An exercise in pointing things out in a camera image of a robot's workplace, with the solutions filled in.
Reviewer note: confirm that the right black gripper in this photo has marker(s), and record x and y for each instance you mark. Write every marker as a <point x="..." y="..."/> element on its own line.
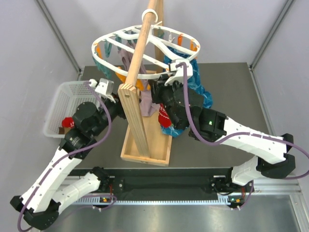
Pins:
<point x="159" y="88"/>

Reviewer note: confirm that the red santa christmas sock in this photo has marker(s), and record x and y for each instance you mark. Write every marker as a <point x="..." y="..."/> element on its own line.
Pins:
<point x="163" y="117"/>

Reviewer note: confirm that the white oval clip hanger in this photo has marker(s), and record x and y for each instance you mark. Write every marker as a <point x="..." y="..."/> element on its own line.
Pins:
<point x="134" y="39"/>

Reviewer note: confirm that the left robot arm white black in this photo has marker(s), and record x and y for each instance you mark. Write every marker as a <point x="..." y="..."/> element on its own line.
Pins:
<point x="44" y="201"/>

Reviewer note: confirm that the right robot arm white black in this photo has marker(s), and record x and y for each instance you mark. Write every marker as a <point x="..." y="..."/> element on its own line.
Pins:
<point x="271" y="158"/>

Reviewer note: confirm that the mauve cloth on hanger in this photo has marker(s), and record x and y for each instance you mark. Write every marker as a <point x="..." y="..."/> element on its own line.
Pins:
<point x="146" y="105"/>

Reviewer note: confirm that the wooden drying rack stand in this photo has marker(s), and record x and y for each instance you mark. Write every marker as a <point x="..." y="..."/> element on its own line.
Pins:
<point x="144" y="142"/>

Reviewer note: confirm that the white perforated plastic basket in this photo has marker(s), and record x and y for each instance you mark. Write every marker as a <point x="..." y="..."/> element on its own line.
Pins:
<point x="68" y="97"/>

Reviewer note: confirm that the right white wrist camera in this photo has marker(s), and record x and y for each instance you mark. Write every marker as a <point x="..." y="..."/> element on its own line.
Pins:
<point x="179" y="70"/>

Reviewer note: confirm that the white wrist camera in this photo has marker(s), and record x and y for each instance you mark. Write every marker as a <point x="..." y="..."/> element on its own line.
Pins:
<point x="179" y="70"/>
<point x="104" y="88"/>

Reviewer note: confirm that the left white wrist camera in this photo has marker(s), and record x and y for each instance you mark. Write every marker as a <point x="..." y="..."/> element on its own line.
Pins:
<point x="104" y="88"/>

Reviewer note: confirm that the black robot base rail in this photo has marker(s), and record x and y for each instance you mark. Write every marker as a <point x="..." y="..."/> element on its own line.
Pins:
<point x="168" y="184"/>

